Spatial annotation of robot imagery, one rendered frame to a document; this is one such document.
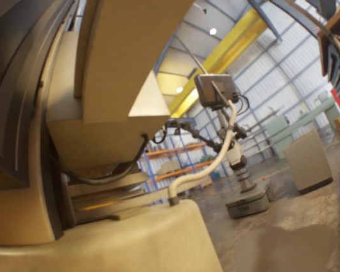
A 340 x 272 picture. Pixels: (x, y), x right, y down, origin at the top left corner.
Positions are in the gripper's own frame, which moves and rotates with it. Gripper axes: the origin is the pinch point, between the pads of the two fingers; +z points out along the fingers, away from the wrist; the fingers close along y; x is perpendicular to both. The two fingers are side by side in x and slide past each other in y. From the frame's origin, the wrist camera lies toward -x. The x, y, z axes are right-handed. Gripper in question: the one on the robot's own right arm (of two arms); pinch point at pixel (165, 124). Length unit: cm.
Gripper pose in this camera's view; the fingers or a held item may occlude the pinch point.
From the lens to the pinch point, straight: 132.0
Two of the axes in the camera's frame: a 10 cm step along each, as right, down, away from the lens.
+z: -8.1, 1.0, -5.7
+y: -5.8, -0.3, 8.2
